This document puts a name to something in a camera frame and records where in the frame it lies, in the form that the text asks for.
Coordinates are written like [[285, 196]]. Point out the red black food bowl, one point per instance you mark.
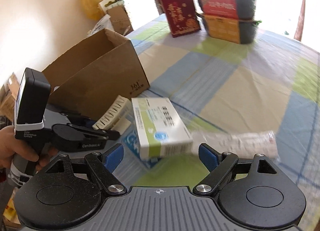
[[233, 9]]

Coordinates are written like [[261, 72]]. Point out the white carton stack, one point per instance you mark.
[[141, 12]]

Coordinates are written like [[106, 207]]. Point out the white carved chair back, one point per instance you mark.
[[105, 5]]

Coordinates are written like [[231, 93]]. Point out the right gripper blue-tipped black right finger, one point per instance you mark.
[[250, 193]]

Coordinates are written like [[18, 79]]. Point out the white green medicine box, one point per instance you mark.
[[159, 128]]

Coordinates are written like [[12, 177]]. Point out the person's left hand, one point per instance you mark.
[[11, 146]]

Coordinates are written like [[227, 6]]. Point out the dark red gift bag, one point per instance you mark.
[[181, 16]]

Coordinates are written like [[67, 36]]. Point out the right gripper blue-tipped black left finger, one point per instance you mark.
[[68, 192]]

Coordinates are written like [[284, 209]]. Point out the orange black food bowl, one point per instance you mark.
[[232, 30]]

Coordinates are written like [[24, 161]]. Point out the white slotted plastic holder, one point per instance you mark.
[[115, 118]]

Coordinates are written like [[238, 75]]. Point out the remote control in plastic bag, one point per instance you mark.
[[244, 145]]

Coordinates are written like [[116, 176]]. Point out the blue white tissue pack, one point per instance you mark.
[[130, 139]]

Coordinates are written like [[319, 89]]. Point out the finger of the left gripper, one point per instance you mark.
[[77, 119], [70, 138]]

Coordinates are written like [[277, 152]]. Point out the brown cardboard box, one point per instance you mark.
[[88, 77]]

